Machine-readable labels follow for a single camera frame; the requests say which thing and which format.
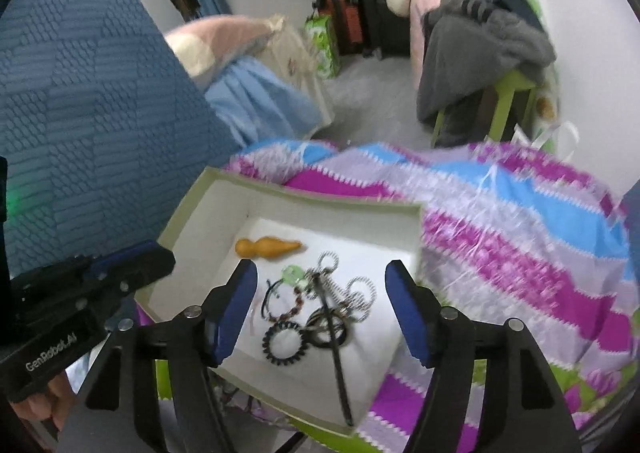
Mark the green cardboard box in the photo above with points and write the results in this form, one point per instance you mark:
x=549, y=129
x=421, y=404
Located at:
x=225, y=213

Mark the person's left hand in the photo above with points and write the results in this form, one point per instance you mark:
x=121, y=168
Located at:
x=50, y=403

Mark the green printed bag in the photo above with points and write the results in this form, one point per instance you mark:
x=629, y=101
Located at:
x=322, y=43

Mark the pink pillow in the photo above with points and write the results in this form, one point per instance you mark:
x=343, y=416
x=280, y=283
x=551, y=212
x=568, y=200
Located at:
x=220, y=35

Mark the orange suitcase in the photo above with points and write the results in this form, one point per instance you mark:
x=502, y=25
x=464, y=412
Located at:
x=342, y=23

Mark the dark metal keyring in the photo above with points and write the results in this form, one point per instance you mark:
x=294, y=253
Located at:
x=312, y=328

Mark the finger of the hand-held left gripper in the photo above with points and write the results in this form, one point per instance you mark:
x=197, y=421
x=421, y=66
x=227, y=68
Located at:
x=125, y=260
x=145, y=275

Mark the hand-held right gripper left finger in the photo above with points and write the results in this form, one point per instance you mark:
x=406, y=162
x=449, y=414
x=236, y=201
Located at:
x=235, y=315

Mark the white ribbon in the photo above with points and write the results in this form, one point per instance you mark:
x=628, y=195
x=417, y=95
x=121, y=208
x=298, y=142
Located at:
x=570, y=133

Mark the light blue cloth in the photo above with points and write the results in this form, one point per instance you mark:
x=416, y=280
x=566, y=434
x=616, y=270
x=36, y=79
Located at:
x=260, y=98

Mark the black hair stick green pendant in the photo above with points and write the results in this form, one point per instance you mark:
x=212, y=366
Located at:
x=335, y=358

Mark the grey clothes pile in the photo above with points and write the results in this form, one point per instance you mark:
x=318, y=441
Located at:
x=480, y=43

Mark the orange gourd ornament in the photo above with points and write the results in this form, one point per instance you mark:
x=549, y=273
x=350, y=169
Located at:
x=265, y=248

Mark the beige embroidered cloth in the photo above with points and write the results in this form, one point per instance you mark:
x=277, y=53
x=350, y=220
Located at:
x=295, y=63

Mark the blue quilted cushion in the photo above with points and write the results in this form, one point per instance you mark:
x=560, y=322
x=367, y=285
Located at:
x=100, y=108

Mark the green hat charm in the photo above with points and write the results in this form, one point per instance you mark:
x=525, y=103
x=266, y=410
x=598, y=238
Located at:
x=295, y=276

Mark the green stool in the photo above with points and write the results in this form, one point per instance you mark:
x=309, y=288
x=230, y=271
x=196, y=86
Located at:
x=511, y=88

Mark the black suitcase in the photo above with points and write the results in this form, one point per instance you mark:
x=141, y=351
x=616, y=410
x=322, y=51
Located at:
x=377, y=8

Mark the printed blanket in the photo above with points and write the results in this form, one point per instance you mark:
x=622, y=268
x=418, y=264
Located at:
x=500, y=233

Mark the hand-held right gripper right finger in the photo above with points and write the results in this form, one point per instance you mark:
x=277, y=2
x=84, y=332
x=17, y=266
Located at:
x=411, y=315

